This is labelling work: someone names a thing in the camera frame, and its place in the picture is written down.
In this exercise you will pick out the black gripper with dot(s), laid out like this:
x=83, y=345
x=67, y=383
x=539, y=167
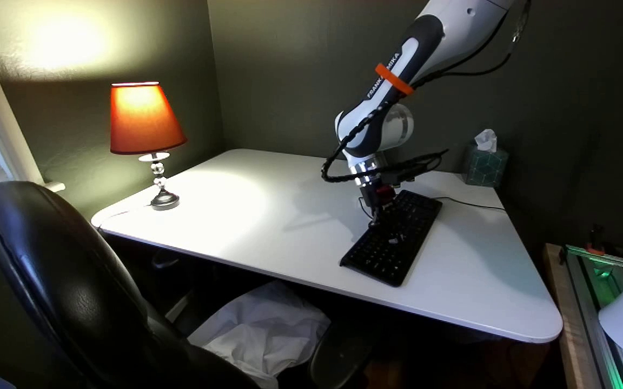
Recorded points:
x=379, y=187

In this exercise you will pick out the orange band on arm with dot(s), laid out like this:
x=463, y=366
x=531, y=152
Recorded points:
x=395, y=79

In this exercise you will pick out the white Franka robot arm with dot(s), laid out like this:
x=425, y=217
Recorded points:
x=463, y=21

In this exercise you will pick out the black computer keyboard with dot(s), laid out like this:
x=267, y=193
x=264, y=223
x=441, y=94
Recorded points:
x=393, y=240

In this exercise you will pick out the grey green tissue box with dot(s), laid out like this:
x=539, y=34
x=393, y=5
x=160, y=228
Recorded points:
x=486, y=167

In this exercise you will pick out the white tissue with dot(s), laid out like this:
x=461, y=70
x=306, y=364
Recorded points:
x=486, y=138

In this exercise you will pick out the black round bin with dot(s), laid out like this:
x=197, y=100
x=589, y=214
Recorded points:
x=340, y=356

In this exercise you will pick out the orange shade table lamp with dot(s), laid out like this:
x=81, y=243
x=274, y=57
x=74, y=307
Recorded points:
x=143, y=119

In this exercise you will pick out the black leather office chair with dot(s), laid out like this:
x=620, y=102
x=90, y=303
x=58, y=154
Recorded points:
x=74, y=295

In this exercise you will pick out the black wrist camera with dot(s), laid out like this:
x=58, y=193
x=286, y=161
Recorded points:
x=420, y=164

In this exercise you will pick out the wooden side frame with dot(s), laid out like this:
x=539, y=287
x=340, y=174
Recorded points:
x=561, y=315

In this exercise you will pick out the metal rail with green light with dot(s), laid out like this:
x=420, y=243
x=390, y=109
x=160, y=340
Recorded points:
x=593, y=303

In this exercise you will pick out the white window frame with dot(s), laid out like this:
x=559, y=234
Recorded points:
x=9, y=137

